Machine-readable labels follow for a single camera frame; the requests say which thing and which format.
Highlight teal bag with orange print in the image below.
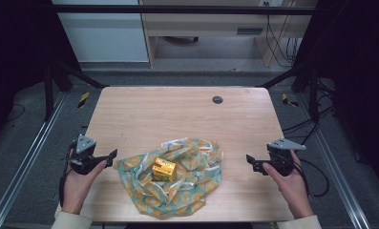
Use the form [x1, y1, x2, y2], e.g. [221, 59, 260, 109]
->
[113, 136, 225, 220]

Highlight black horizontal frame bar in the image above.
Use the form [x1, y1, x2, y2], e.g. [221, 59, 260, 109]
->
[52, 4, 317, 16]

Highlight person's left hand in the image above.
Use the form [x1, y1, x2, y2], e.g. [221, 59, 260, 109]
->
[60, 149, 109, 216]

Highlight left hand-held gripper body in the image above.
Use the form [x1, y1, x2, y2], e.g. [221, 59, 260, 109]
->
[66, 133, 110, 177]

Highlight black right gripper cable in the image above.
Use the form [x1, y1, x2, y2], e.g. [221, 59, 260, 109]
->
[292, 159, 311, 198]

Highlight person's right hand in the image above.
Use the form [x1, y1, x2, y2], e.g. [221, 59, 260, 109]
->
[262, 149, 315, 220]

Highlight aluminium floor rail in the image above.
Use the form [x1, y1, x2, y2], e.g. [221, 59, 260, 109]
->
[0, 91, 68, 229]
[295, 92, 373, 229]

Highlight yellow black striped tape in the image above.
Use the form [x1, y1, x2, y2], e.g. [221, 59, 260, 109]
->
[281, 93, 300, 108]
[77, 92, 91, 110]

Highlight black hanging desk cables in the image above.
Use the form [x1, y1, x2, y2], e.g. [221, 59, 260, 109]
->
[264, 1, 302, 69]

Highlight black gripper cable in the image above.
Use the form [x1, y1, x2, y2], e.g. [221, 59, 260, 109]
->
[58, 141, 80, 208]
[292, 159, 311, 198]

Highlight white cabinet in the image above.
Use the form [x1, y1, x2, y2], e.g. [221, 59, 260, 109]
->
[52, 0, 150, 63]

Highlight black metal frame stand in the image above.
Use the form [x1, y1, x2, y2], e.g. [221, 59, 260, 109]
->
[43, 59, 110, 122]
[259, 61, 321, 124]

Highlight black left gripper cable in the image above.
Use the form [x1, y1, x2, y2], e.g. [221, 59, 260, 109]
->
[58, 141, 80, 208]

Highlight black floor cables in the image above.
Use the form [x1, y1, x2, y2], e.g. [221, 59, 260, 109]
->
[282, 80, 336, 198]

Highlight yellow drink carton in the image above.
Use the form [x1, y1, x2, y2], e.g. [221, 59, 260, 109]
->
[151, 156, 178, 183]

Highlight thin black floor cable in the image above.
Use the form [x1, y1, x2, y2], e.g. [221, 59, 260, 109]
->
[3, 102, 27, 124]

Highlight light wooden desk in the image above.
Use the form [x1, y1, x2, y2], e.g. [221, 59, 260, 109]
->
[138, 0, 319, 69]

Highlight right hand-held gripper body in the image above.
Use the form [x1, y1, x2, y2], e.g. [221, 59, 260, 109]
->
[265, 136, 307, 177]

